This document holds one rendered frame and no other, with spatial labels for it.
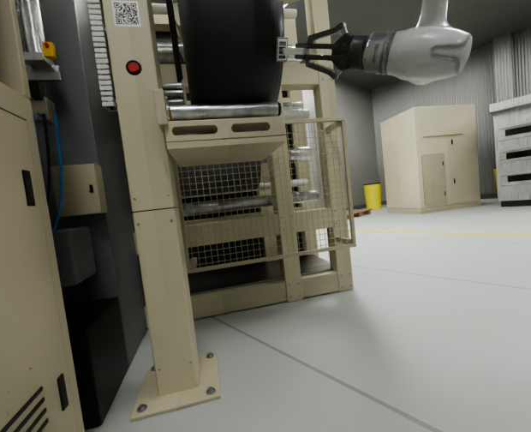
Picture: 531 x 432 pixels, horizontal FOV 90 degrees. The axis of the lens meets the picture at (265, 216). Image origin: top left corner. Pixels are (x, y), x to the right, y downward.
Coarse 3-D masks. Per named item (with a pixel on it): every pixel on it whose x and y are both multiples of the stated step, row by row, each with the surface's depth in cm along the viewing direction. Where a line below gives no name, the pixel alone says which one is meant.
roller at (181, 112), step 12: (180, 108) 79; (192, 108) 79; (204, 108) 80; (216, 108) 81; (228, 108) 81; (240, 108) 82; (252, 108) 83; (264, 108) 84; (276, 108) 85; (180, 120) 81
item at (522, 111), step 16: (528, 96) 422; (496, 112) 463; (512, 112) 452; (528, 112) 438; (496, 128) 469; (512, 128) 452; (528, 128) 438; (496, 144) 472; (512, 144) 457; (528, 144) 443; (496, 160) 474; (512, 160) 457; (528, 160) 445; (512, 176) 460; (528, 176) 445; (512, 192) 464; (528, 192) 450
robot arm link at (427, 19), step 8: (424, 0) 67; (432, 0) 66; (440, 0) 65; (424, 8) 68; (432, 8) 66; (440, 8) 66; (424, 16) 68; (432, 16) 67; (440, 16) 66; (424, 24) 68; (432, 24) 66; (440, 24) 66; (448, 24) 67
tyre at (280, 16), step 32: (192, 0) 68; (224, 0) 69; (256, 0) 71; (192, 32) 71; (224, 32) 71; (256, 32) 73; (192, 64) 76; (224, 64) 75; (256, 64) 77; (192, 96) 84; (224, 96) 81; (256, 96) 84
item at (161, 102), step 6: (156, 90) 74; (162, 90) 74; (156, 96) 74; (162, 96) 74; (156, 102) 74; (162, 102) 74; (168, 102) 79; (156, 108) 74; (162, 108) 74; (168, 108) 77; (156, 114) 74; (162, 114) 74; (168, 114) 77; (162, 120) 74; (168, 120) 77; (162, 126) 76
